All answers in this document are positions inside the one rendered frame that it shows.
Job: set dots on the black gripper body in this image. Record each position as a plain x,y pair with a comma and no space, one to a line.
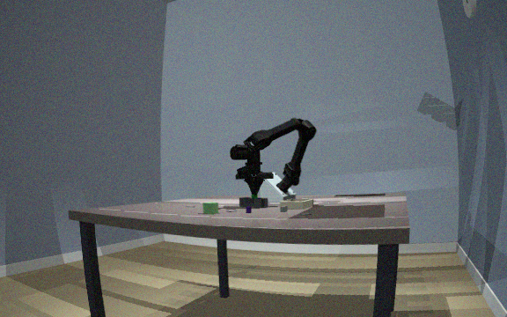
259,175

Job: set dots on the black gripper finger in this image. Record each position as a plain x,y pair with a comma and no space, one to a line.
251,186
256,186

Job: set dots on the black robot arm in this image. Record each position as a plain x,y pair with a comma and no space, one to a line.
263,138

